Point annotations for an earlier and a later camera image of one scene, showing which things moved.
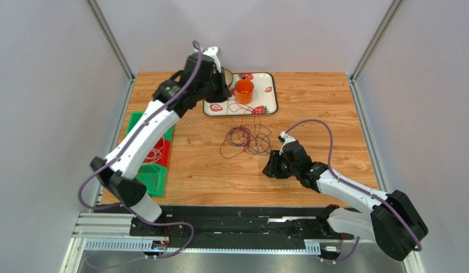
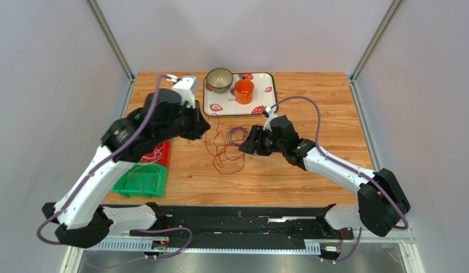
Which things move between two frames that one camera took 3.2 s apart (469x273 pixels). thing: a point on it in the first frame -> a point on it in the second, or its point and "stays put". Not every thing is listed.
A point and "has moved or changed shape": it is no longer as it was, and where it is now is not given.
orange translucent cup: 244,91 stays put
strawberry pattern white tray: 265,102 stays put
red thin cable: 239,139 has moved or changed shape
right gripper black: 277,165 -> 259,140
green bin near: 154,178 stays put
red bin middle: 160,153 stays put
